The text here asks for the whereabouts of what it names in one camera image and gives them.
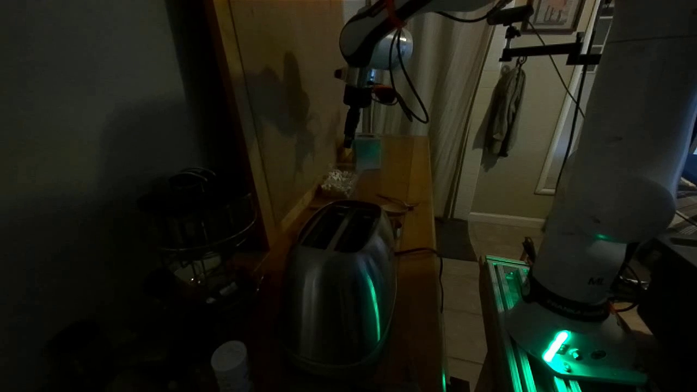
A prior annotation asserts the hanging grey towel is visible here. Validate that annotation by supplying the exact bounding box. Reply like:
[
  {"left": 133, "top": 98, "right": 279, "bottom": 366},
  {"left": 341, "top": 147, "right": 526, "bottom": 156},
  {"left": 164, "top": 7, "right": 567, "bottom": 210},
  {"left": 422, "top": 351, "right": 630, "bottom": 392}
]
[{"left": 479, "top": 62, "right": 530, "bottom": 172}]

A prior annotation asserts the large wooden back panel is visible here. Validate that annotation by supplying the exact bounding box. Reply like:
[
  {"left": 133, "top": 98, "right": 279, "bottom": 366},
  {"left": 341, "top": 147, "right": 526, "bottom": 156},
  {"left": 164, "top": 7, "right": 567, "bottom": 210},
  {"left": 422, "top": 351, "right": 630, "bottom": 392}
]
[{"left": 210, "top": 0, "right": 355, "bottom": 252}]

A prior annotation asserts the stainless steel toaster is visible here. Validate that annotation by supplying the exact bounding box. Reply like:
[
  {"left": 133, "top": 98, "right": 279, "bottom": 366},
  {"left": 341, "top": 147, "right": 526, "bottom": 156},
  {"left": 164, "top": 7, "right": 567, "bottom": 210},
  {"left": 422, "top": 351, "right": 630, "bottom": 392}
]
[{"left": 282, "top": 199, "right": 401, "bottom": 374}]

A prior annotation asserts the black wire basket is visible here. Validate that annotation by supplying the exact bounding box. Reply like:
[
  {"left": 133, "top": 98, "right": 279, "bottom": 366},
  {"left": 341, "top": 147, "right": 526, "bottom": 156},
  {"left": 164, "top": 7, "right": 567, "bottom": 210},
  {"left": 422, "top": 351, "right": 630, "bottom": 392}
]
[{"left": 135, "top": 165, "right": 265, "bottom": 296}]

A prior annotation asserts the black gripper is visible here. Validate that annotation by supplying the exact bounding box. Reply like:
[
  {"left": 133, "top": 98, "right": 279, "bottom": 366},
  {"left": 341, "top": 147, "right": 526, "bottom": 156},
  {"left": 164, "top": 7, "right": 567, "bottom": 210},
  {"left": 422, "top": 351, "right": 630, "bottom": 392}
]
[{"left": 334, "top": 63, "right": 401, "bottom": 151}]

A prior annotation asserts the framed picture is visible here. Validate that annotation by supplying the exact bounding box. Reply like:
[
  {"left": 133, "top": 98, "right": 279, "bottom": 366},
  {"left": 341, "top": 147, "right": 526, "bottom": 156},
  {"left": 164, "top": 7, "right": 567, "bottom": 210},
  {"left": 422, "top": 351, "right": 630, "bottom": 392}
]
[{"left": 526, "top": 0, "right": 587, "bottom": 36}]

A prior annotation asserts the white plastic bottle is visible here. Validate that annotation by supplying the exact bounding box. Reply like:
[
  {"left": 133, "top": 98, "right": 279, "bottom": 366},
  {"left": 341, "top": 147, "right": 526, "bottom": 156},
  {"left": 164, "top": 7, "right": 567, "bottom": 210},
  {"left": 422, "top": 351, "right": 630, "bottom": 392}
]
[{"left": 210, "top": 337, "right": 254, "bottom": 392}]

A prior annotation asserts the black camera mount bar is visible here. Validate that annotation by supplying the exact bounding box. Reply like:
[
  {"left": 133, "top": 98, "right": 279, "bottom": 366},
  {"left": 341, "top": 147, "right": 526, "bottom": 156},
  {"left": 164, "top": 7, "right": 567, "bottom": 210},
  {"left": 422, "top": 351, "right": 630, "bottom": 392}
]
[{"left": 499, "top": 25, "right": 607, "bottom": 69}]

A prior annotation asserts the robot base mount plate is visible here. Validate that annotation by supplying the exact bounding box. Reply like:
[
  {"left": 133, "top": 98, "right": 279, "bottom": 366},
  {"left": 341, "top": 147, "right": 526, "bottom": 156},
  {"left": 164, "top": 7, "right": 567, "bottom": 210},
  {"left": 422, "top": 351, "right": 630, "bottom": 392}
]
[{"left": 478, "top": 252, "right": 652, "bottom": 392}]

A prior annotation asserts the black toaster power cable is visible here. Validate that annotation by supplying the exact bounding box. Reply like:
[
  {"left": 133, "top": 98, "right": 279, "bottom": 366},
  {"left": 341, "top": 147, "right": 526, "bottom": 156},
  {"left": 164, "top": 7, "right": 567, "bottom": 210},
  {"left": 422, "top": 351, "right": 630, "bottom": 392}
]
[{"left": 395, "top": 247, "right": 446, "bottom": 313}]

